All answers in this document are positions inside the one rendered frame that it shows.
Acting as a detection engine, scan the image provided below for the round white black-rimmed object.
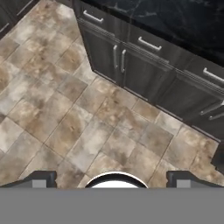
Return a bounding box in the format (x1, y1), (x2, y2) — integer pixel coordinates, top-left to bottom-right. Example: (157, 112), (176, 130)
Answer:
(84, 171), (150, 189)

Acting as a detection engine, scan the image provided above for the dark cupboard run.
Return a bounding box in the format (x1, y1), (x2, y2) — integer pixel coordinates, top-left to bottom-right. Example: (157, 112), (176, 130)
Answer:
(0, 0), (39, 39)

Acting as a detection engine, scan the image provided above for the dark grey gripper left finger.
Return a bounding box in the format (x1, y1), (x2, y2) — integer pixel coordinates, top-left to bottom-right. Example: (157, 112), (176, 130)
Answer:
(0, 170), (58, 189)

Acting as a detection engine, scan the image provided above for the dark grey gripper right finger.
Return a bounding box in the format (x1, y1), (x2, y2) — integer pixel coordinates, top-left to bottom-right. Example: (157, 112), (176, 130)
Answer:
(165, 170), (224, 189)

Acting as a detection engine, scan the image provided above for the silver cupboard door handle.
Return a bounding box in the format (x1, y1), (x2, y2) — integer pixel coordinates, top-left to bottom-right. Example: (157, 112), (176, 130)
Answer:
(207, 111), (224, 122)
(120, 48), (128, 74)
(199, 100), (224, 116)
(112, 44), (119, 70)

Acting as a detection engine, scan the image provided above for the dark cupboard corner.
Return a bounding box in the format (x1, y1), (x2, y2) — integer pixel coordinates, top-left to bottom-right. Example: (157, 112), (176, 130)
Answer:
(211, 141), (224, 173)

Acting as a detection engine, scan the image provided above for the silver drawer handle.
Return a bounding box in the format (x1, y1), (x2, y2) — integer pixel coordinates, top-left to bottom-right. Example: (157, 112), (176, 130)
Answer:
(136, 36), (163, 53)
(202, 66), (224, 85)
(82, 10), (105, 24)

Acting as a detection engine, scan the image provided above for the dark wood cupboard door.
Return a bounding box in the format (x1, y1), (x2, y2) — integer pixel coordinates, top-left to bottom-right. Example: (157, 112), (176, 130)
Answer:
(155, 70), (224, 121)
(120, 43), (177, 103)
(185, 107), (224, 142)
(77, 20), (124, 86)

